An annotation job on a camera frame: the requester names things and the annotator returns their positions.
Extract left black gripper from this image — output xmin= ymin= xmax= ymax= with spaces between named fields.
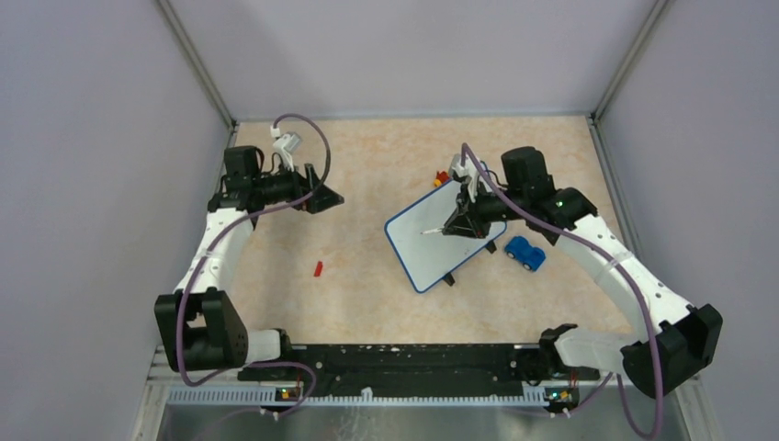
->
xmin=253 ymin=156 xmax=344 ymax=214

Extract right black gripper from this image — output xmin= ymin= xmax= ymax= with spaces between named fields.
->
xmin=443 ymin=177 xmax=527 ymax=241

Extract blue framed whiteboard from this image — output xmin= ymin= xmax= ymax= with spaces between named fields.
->
xmin=384 ymin=179 xmax=507 ymax=294

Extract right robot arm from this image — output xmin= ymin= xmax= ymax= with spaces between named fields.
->
xmin=440 ymin=145 xmax=723 ymax=398

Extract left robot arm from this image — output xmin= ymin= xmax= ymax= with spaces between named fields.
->
xmin=153 ymin=146 xmax=344 ymax=380

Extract metal whiteboard stand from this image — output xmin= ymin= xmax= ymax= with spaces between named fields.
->
xmin=441 ymin=240 xmax=497 ymax=287

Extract colourful toy brick vehicle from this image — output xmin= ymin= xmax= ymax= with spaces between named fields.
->
xmin=433 ymin=171 xmax=450 ymax=187

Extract blue toy car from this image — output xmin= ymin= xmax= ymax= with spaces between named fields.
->
xmin=503 ymin=235 xmax=547 ymax=272

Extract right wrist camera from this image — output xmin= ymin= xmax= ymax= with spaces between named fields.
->
xmin=448 ymin=153 xmax=481 ymax=202

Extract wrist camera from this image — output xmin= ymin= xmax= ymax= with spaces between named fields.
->
xmin=448 ymin=153 xmax=481 ymax=202
xmin=270 ymin=126 xmax=302 ymax=171

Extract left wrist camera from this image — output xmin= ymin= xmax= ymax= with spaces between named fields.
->
xmin=270 ymin=126 xmax=302 ymax=171

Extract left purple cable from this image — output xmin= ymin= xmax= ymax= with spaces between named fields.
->
xmin=175 ymin=113 xmax=333 ymax=421

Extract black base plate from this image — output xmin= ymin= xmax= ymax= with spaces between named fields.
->
xmin=237 ymin=344 xmax=601 ymax=399

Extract right aluminium frame post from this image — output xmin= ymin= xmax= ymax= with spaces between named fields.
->
xmin=590 ymin=0 xmax=675 ymax=125

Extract aluminium frame post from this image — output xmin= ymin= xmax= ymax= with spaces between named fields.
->
xmin=154 ymin=0 xmax=237 ymax=131
xmin=590 ymin=0 xmax=675 ymax=125

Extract left aluminium frame post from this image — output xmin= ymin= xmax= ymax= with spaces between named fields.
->
xmin=154 ymin=0 xmax=237 ymax=131

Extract white slotted cable duct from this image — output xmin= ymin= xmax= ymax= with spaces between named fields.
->
xmin=167 ymin=386 xmax=549 ymax=407

